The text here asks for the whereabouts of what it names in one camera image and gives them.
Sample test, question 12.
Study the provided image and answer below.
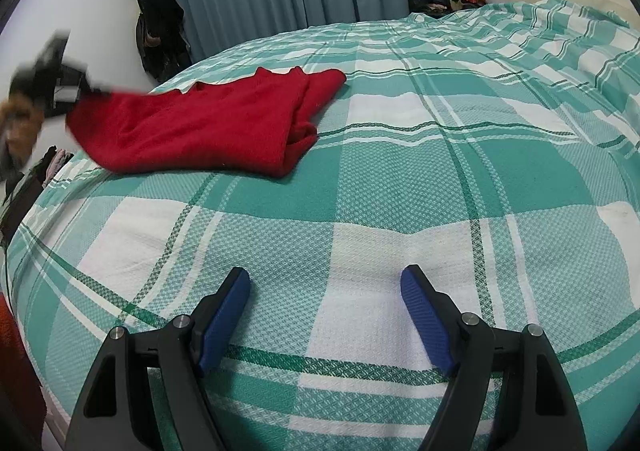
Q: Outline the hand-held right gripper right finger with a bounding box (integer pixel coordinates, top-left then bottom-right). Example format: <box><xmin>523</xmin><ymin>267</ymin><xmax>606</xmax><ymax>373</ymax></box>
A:
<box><xmin>400</xmin><ymin>264</ymin><xmax>588</xmax><ymax>451</ymax></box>

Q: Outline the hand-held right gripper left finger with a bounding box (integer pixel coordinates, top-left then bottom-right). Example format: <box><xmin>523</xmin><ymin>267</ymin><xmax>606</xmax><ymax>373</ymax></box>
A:
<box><xmin>64</xmin><ymin>267</ymin><xmax>252</xmax><ymax>451</ymax></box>

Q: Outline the red knit sweater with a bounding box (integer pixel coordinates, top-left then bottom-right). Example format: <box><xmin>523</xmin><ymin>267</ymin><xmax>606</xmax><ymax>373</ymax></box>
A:
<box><xmin>66</xmin><ymin>67</ymin><xmax>347</xmax><ymax>179</ymax></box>

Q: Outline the person's left forearm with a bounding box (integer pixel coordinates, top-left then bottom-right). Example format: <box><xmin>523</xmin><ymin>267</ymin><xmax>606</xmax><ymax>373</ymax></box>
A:
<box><xmin>0</xmin><ymin>96</ymin><xmax>46</xmax><ymax>182</ymax></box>

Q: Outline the pink and dark clothes heap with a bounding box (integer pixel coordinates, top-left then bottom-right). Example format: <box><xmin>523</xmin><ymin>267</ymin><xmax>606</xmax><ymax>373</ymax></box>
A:
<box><xmin>27</xmin><ymin>145</ymin><xmax>73</xmax><ymax>189</ymax></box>

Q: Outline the black hanging coat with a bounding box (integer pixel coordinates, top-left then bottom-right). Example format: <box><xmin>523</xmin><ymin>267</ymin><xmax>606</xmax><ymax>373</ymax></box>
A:
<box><xmin>135</xmin><ymin>0</ymin><xmax>193</xmax><ymax>84</ymax></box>

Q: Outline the green white plaid blanket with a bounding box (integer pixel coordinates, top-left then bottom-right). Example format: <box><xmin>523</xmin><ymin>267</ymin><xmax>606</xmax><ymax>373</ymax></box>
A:
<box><xmin>2</xmin><ymin>0</ymin><xmax>640</xmax><ymax>451</ymax></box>

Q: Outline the red cloth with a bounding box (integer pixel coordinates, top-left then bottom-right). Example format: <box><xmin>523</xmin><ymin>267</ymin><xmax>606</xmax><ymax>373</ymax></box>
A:
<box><xmin>0</xmin><ymin>298</ymin><xmax>48</xmax><ymax>437</ymax></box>

